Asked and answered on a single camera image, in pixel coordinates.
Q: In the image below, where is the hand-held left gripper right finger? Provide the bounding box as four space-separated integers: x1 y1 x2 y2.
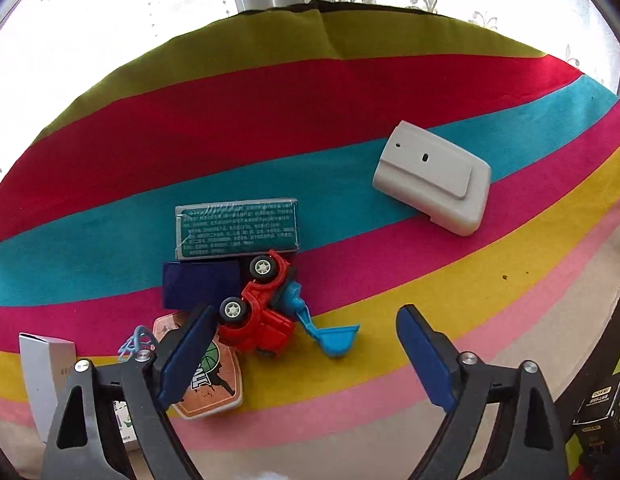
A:
396 305 567 480

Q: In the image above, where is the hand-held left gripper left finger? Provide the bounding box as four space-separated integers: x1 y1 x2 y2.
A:
42 304 215 480

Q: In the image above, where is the red toy excavator truck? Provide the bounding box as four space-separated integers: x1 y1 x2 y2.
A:
217 250 361 361

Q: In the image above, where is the black box with barcode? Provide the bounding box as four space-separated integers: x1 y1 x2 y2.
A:
572 370 620 453

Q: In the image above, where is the orange basketball print card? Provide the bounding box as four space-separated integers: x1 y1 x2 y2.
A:
154 310 244 419

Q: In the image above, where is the light blue plastic toy part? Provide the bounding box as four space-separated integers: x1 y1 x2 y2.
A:
117 325 157 364

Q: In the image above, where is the dark blue box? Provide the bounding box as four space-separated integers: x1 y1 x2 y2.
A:
162 260 243 310

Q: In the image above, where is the white box purple green print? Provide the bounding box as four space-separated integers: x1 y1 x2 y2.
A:
112 400 140 453

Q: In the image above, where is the green patterned box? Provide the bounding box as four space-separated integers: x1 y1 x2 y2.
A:
175 197 301 262

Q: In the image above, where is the white box with black text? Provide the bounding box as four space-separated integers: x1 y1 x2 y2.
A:
18 332 76 446

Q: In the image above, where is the white plastic case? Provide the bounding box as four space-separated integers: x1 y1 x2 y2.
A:
372 120 492 237

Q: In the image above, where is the multicolour striped cloth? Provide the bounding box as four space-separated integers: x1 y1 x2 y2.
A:
0 2 620 480

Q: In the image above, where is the white lace curtain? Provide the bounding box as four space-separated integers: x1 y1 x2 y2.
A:
0 0 620 171

